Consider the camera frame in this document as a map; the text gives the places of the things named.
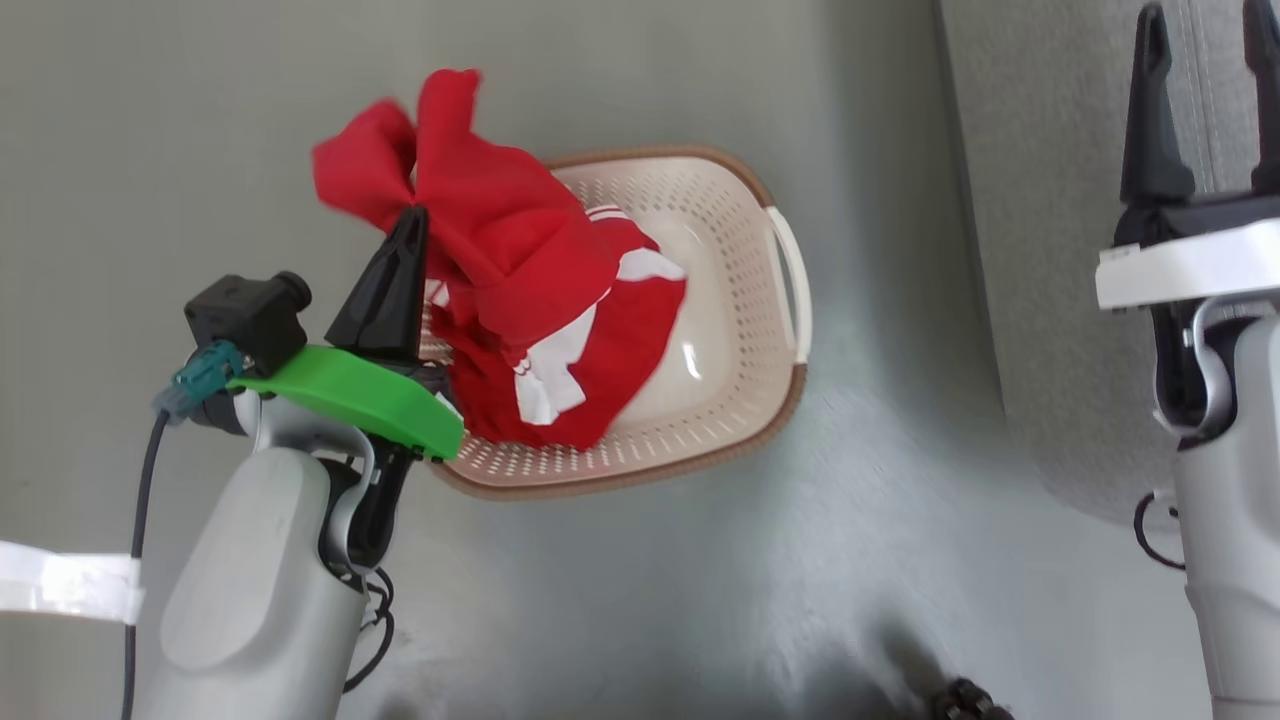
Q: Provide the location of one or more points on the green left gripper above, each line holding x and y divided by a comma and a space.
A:
350, 392

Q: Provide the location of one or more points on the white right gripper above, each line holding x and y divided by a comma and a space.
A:
1190, 265

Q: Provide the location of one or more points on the red white clothing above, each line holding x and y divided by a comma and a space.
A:
510, 260

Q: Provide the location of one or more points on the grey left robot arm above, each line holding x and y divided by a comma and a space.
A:
255, 580

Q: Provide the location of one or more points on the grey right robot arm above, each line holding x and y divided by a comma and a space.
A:
1235, 500

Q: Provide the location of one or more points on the beige plastic laundry basket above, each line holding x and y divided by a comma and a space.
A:
735, 330

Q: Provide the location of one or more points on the grey fabric sofa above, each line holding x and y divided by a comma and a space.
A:
1050, 250

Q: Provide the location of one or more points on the white tape strip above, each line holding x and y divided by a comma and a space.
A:
65, 582

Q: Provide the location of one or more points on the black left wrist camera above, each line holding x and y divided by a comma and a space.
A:
248, 315

